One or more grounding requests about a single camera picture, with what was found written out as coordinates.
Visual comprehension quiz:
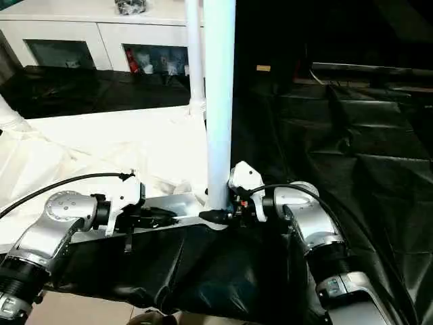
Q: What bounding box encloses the dark robot left foot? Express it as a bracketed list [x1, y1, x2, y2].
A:
[127, 310, 178, 325]

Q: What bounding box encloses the white plastic table top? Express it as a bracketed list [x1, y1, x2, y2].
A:
[0, 102, 234, 255]

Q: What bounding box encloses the small grey bundle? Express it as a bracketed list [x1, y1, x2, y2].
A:
[114, 0, 148, 16]

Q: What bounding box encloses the black work mat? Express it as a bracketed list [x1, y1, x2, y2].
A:
[0, 64, 433, 325]

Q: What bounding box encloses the black side table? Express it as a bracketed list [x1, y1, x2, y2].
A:
[310, 61, 433, 83]

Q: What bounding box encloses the white glass-door cabinet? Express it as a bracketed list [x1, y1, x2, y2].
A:
[0, 0, 207, 74]

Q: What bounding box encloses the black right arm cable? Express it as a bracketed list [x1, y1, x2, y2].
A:
[248, 183, 424, 325]

